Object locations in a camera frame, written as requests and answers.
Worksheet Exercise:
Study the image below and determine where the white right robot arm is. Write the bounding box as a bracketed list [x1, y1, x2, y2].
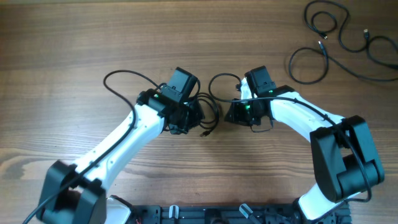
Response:
[225, 66, 385, 223]

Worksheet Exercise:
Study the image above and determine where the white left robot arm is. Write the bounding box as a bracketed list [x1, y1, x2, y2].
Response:
[24, 68, 203, 223]

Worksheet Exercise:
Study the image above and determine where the thin black USB cable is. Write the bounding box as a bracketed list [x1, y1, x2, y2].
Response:
[303, 0, 371, 54]

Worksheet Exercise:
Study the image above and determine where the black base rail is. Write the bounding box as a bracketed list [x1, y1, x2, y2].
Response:
[130, 203, 352, 224]

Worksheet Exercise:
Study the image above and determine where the thick black USB cable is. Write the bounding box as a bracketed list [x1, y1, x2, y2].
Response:
[287, 35, 398, 85]

